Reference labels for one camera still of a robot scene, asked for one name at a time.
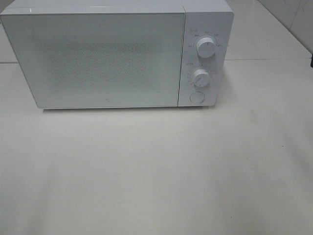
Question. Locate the white timer knob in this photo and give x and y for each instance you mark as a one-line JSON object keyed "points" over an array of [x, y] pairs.
{"points": [[201, 77]]}

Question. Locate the round white door button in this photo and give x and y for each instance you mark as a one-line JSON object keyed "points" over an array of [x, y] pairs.
{"points": [[197, 97]]}

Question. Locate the white microwave door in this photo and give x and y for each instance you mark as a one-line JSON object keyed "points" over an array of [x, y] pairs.
{"points": [[100, 60]]}

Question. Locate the upper white power knob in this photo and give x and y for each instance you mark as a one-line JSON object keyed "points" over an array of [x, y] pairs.
{"points": [[206, 46]]}

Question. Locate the white microwave oven body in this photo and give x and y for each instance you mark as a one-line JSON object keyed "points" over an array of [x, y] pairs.
{"points": [[201, 17]]}

